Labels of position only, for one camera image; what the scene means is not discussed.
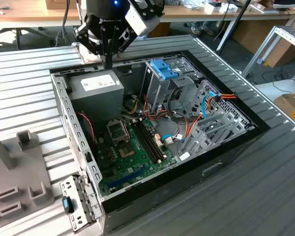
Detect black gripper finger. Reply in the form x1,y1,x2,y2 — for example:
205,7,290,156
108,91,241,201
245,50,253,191
73,23,109,69
108,26,138,69

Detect light blue SATA wire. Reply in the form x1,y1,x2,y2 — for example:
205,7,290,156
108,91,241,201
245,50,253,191
201,91,221,120

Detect metal disk bay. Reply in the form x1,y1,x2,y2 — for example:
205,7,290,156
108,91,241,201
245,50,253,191
176,112,258,160

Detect small brown cardboard box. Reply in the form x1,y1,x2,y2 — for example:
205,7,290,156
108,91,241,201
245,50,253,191
45,0,82,10

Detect office chair base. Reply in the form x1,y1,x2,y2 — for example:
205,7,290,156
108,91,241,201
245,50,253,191
0,26,55,49

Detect light wooden office desk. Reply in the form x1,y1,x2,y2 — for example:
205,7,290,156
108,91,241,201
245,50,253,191
0,0,88,28
159,0,295,25

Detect grey power supply unit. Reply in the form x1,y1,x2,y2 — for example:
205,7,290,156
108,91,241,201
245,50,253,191
67,70,125,128

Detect metal drive cage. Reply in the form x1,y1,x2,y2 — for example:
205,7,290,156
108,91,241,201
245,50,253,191
140,55,204,118

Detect person's sneaker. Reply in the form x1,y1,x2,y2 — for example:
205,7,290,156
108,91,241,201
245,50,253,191
190,24,203,35
203,23,216,35

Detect metal CPU socket cover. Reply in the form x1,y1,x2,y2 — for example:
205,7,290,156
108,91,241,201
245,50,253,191
105,119,130,145

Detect white product box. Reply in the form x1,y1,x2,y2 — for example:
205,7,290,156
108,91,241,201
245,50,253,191
203,1,239,13

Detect black RAM slot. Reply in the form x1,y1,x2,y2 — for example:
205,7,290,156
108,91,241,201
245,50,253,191
134,124,157,165
137,122,159,163
143,120,165,159
140,122,162,161

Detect CPU socket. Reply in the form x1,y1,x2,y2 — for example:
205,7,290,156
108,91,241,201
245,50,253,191
118,143,136,159

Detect green motherboard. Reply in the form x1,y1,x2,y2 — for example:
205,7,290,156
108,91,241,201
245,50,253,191
95,117,179,197

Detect black tripod leg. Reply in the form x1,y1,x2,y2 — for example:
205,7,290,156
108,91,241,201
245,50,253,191
215,0,253,53

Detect blue expansion slot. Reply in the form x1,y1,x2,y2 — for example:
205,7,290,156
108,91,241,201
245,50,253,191
107,166,148,191

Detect grey parts rack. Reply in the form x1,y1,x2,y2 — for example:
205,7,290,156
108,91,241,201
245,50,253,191
0,122,55,232

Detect black open PC case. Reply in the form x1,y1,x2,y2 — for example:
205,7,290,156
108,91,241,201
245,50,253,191
49,50,271,234

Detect blue black latch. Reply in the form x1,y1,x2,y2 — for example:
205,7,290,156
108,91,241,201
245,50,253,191
61,196,75,214

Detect white side table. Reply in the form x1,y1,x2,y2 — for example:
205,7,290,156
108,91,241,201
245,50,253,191
255,80,295,104

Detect cardboard box yellow tape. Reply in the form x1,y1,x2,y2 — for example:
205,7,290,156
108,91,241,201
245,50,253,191
273,92,295,128

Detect brown square base plate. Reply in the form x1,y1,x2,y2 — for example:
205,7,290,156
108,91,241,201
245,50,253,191
73,41,121,65

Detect black cable bundle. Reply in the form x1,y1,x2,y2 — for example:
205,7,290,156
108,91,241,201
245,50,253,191
54,0,72,48

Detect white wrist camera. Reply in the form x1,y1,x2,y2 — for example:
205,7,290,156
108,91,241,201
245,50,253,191
124,6,161,40

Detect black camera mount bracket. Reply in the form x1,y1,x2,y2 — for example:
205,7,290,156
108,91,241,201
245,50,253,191
130,0,166,20

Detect blue plastic drive bracket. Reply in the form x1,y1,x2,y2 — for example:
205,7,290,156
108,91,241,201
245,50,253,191
149,59,179,81

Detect yellow black wire bundle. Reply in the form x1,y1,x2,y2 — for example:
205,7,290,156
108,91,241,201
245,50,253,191
124,94,140,116

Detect thick black cables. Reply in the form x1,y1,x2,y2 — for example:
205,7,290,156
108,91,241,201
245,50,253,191
167,87,189,120

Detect red orange wire bundle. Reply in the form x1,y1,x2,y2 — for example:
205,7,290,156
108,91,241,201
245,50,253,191
143,94,169,121

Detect red black twisted wire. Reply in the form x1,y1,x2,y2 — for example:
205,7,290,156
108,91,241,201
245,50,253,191
78,112,98,146

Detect blue SATA wire white label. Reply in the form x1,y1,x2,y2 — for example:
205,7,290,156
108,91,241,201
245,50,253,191
161,134,181,146

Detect aluminium profile frame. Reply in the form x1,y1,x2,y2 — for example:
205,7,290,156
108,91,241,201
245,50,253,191
242,25,295,80

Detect metal slot cover bracket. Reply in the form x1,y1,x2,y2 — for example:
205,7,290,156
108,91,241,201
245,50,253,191
59,174,105,234

